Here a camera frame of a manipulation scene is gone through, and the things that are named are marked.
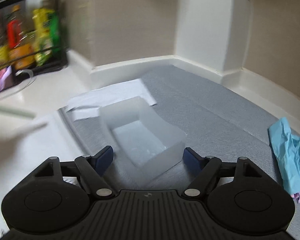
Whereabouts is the black wire spice rack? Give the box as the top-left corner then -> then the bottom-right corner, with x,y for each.
0,0 -> 69,80

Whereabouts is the white charging cable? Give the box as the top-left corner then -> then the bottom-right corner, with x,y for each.
0,70 -> 38,103

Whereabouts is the translucent plastic container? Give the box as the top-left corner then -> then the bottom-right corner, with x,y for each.
99,95 -> 186,188

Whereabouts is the gold cap red label bottle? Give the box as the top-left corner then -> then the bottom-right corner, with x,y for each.
5,4 -> 35,69

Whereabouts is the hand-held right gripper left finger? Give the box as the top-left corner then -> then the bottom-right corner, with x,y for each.
34,145 -> 117,200

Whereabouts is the white mat black geometric print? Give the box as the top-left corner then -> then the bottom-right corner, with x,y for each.
0,110 -> 90,240

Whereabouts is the black smartphone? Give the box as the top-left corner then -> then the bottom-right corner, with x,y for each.
0,65 -> 15,95

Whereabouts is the yellow green snack bag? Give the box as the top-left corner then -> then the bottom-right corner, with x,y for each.
31,6 -> 62,67

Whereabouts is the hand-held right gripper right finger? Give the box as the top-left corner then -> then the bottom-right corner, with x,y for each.
182,147 -> 264,200

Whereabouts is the crumpled blue wrapper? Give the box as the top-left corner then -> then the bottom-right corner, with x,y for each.
269,117 -> 300,203

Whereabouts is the white paper sheet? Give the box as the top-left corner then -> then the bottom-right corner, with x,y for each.
66,78 -> 157,122

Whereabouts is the grey mat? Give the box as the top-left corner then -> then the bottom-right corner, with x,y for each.
72,65 -> 300,240

